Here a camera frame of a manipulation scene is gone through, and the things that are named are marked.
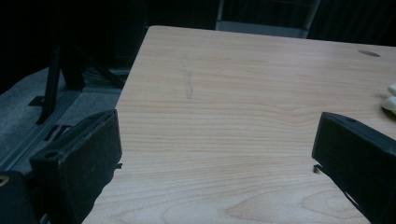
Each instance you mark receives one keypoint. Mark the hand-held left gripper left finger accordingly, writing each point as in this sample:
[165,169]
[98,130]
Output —
[77,161]

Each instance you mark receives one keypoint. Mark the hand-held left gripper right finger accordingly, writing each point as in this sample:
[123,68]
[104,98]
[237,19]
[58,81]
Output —
[358,155]

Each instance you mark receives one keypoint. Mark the pale green ankle sock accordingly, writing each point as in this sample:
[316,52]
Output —
[390,104]

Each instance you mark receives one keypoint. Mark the metal floor rail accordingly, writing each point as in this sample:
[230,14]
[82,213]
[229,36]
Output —
[46,124]

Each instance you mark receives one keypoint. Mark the white metal desk frame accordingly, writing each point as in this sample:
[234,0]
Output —
[261,29]

